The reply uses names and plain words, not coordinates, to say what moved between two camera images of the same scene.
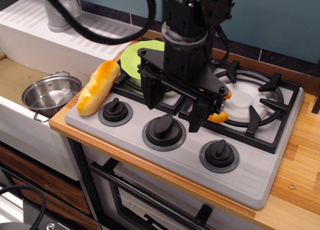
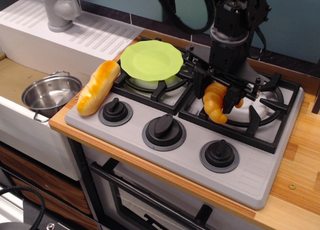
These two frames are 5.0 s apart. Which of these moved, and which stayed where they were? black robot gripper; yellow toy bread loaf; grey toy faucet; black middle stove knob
Moved: black robot gripper
Stayed: black middle stove knob; yellow toy bread loaf; grey toy faucet
